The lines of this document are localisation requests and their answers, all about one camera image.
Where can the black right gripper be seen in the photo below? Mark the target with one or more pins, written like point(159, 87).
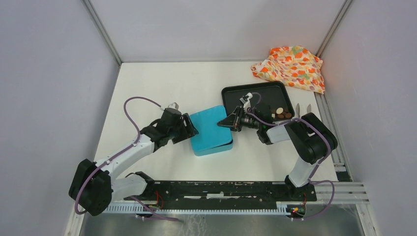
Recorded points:
point(233, 121)

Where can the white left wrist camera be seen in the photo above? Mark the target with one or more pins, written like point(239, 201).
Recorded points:
point(245, 100)

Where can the teal chocolate tin box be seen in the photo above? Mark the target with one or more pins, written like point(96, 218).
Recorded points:
point(207, 148)

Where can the floral orange cloth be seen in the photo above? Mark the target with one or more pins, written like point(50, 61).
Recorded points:
point(293, 66)

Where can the steel tongs with white handle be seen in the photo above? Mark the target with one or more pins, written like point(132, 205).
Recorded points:
point(302, 110)

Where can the teal tin lid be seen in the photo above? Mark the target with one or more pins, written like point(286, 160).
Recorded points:
point(206, 123)

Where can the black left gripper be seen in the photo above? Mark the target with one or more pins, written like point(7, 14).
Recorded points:
point(188, 131)

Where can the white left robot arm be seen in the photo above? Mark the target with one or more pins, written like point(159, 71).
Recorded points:
point(96, 184)

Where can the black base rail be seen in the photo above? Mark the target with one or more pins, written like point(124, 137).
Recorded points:
point(224, 195)

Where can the black chocolate tray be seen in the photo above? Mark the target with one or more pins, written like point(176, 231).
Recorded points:
point(273, 94)

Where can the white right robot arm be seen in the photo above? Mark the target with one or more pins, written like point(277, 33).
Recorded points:
point(312, 140)

